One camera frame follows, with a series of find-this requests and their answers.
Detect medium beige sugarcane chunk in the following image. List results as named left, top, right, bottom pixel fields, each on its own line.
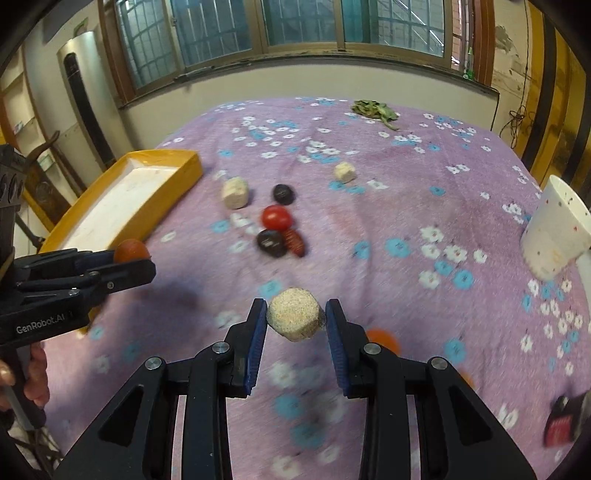
left=221, top=176, right=250, bottom=211

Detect standing air conditioner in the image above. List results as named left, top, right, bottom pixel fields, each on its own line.
left=56, top=31, right=123, bottom=195

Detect white dotted paper cup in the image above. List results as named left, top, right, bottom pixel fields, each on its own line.
left=519, top=174, right=591, bottom=281

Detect dark red date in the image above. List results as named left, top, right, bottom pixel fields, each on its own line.
left=283, top=229, right=306, bottom=258

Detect hanging black cable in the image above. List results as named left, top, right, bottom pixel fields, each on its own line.
left=501, top=0, right=537, bottom=149

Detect small red tomato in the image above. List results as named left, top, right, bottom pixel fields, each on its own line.
left=113, top=239, right=151, bottom=265

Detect wooden chair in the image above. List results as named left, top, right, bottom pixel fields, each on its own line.
left=18, top=130, right=88, bottom=222

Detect barred window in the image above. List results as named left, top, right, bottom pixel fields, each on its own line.
left=99, top=0, right=497, bottom=109

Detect green leafy sprigs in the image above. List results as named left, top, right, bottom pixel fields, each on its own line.
left=350, top=99, right=402, bottom=132

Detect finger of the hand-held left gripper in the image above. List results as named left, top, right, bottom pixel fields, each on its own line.
left=18, top=257, right=157, bottom=309
left=14, top=248, right=118, bottom=278

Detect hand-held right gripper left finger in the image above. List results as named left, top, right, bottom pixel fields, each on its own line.
left=55, top=298, right=269, bottom=480

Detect yellow tray with white foam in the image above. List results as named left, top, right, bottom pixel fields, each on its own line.
left=38, top=148, right=204, bottom=335

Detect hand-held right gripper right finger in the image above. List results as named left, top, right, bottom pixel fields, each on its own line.
left=324, top=298, right=539, bottom=480

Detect person's left hand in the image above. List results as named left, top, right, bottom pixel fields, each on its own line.
left=0, top=345, right=50, bottom=412

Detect black and red packet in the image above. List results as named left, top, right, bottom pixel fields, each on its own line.
left=542, top=394, right=583, bottom=448

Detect large beige sugarcane chunk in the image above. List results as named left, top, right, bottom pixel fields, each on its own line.
left=266, top=287, right=326, bottom=343

